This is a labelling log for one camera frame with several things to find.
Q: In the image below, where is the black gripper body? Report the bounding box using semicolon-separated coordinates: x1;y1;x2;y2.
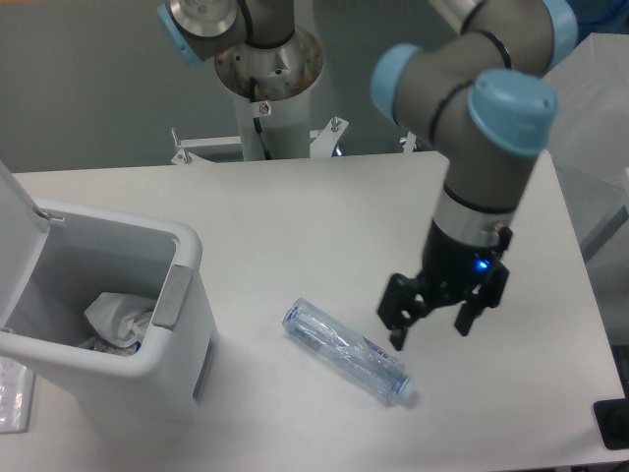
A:
418;222;512;312

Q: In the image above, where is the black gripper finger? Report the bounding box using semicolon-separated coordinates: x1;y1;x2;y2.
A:
376;273;427;351
454;263;510;336

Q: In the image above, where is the crushed clear plastic bottle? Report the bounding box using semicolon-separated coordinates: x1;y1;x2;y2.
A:
282;298;417;405

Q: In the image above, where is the white tissue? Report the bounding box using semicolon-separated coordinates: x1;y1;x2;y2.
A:
85;292;156;347

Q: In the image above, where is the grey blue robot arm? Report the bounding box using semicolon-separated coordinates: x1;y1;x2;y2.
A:
157;1;578;349

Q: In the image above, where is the white plastic trash can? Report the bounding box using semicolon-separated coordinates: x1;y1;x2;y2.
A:
1;170;217;421

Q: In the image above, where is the old trash in bin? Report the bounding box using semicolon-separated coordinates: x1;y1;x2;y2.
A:
78;336;142;357

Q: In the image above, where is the black device at table edge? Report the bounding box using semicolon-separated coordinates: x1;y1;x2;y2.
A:
593;398;628;450

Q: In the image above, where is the clear plastic sheet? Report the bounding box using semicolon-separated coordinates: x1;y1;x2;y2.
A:
1;357;35;435

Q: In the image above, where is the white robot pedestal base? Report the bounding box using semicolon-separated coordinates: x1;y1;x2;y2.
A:
214;27;323;136

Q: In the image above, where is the white metal frame bracket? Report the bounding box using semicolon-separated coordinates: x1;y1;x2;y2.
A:
170;117;349;165

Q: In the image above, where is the black cable on pedestal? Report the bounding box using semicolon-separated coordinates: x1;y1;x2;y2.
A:
248;76;272;161

